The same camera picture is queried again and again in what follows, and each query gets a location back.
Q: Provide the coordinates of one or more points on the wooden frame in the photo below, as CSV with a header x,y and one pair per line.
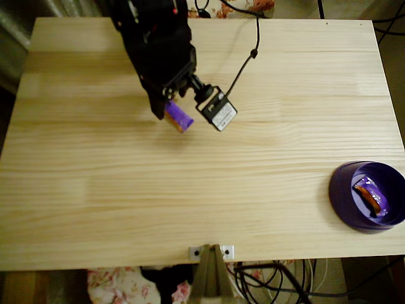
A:
x,y
19,288

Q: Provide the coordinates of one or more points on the olive camera stand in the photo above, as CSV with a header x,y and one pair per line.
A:
x,y
210,278

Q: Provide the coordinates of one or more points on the grey metal bracket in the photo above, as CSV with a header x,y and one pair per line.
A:
x,y
192,250

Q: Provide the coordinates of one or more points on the silver pleated mat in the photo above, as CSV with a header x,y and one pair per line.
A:
x,y
12,41

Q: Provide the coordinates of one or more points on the black cloth item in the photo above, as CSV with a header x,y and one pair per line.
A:
x,y
164,282

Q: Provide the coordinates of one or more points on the black box camera white label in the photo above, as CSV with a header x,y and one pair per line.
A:
x,y
218,114

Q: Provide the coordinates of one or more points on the black ball-joint camera mount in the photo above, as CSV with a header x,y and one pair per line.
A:
x,y
197,84

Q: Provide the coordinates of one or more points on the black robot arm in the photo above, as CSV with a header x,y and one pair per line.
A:
x,y
148,28

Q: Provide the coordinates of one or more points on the floral fabric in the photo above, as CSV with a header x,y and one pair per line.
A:
x,y
117,285
265,6

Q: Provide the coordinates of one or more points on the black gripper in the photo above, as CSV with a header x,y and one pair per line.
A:
x,y
155,99

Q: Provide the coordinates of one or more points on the purple bowl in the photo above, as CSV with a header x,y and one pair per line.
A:
x,y
340,196

